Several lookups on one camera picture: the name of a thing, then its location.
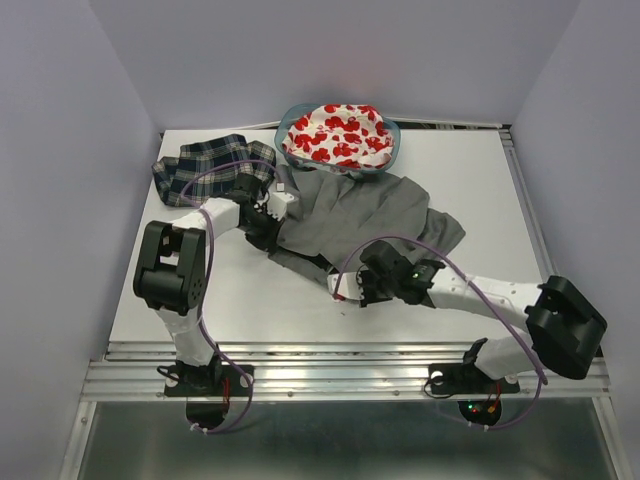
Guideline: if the grey skirt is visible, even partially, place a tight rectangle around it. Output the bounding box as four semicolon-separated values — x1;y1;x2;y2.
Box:
268;165;465;287

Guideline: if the navy plaid skirt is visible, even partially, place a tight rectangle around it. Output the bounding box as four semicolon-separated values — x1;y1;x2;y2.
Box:
152;133;276;208

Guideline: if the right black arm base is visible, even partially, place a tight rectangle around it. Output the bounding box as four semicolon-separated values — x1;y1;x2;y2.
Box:
423;363;520;427

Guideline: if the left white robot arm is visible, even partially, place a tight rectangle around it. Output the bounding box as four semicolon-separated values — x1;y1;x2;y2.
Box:
133;174;296;397

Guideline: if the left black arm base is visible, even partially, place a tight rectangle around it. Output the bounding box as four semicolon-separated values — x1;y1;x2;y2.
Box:
156;357;254;435

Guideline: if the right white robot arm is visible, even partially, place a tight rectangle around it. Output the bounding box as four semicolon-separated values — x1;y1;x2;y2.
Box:
359;240;608;390

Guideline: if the teal laundry basket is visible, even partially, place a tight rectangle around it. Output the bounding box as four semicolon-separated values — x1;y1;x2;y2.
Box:
274;102;403;182

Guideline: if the red floral white skirt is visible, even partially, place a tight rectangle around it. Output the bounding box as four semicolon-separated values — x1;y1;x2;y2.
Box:
281;103;396;170

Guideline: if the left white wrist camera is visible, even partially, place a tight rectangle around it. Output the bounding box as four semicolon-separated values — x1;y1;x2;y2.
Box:
266;181;301;220

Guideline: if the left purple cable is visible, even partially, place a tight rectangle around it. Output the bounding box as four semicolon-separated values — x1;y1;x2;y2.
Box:
179;160;279;435

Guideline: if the aluminium frame rail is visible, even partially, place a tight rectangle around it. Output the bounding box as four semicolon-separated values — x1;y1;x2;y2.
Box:
79;341;616;401

